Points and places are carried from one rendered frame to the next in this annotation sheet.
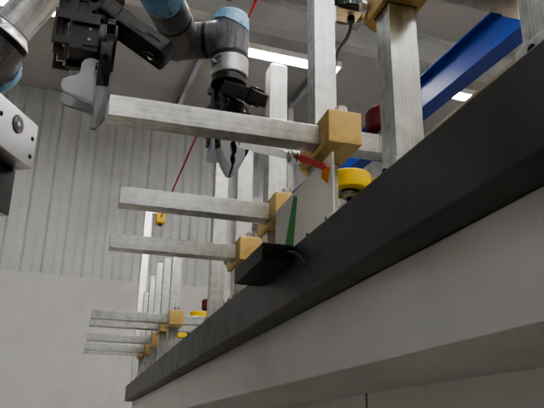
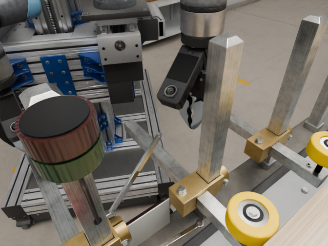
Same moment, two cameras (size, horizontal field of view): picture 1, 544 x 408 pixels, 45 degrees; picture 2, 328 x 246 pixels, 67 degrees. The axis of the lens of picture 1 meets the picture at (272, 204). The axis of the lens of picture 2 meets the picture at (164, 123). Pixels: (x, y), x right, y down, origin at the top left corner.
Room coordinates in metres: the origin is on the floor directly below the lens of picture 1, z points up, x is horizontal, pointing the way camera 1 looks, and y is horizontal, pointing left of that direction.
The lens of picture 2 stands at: (0.95, -0.30, 1.27)
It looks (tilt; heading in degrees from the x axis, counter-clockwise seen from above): 40 degrees down; 71
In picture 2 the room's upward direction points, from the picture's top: 2 degrees counter-clockwise
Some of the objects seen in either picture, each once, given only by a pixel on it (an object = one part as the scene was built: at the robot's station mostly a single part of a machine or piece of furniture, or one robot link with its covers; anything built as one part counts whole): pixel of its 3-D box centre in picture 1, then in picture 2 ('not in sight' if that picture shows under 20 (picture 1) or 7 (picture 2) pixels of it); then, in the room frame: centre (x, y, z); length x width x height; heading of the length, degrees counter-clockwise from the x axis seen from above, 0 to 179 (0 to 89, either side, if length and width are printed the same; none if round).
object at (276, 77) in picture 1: (274, 177); (211, 153); (1.15, 0.00, 0.90); 0.04 x 0.04 x 0.48; 16
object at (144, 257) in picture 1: (149, 292); not in sight; (3.62, 0.67, 1.20); 0.12 x 0.09 x 1.00; 106
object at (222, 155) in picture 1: (217, 155); (190, 106); (1.15, 0.11, 0.95); 0.06 x 0.03 x 0.09; 37
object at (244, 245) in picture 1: (244, 256); (269, 140); (1.37, 0.06, 0.81); 0.14 x 0.06 x 0.05; 16
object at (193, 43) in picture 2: (225, 108); (200, 62); (1.16, 0.09, 1.05); 0.09 x 0.08 x 0.12; 37
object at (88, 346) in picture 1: (134, 349); not in sight; (3.01, 0.60, 0.81); 0.44 x 0.03 x 0.04; 106
